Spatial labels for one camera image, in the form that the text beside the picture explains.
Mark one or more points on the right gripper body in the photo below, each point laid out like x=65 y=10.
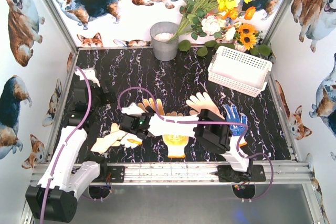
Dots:
x=198 y=125

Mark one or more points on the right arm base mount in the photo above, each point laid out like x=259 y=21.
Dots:
x=233 y=174

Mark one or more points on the yellow dotted work glove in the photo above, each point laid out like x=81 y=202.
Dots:
x=151 y=104

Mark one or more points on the white plastic storage basket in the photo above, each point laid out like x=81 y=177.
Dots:
x=239 y=71

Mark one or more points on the artificial flower bouquet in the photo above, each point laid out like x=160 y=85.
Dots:
x=226 y=20

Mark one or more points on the aluminium front rail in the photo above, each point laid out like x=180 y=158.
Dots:
x=176 y=173

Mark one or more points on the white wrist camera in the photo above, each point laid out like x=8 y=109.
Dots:
x=133 y=110
x=90 y=74

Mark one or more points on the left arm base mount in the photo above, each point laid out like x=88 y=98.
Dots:
x=111 y=174

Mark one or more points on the grey metal bucket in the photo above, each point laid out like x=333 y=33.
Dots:
x=164 y=42

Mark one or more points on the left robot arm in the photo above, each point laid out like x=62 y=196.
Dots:
x=56 y=195

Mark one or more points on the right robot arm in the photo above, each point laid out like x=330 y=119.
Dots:
x=216 y=134

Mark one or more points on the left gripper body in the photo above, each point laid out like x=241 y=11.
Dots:
x=107 y=96

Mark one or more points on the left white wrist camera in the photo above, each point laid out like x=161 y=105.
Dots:
x=90 y=74

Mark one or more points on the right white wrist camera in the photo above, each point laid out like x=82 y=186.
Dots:
x=133 y=110

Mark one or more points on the blue dotted glove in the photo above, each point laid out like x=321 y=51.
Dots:
x=130 y=141
x=234 y=117

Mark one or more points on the cream rubber glove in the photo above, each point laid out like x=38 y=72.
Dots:
x=202 y=101
x=112 y=139

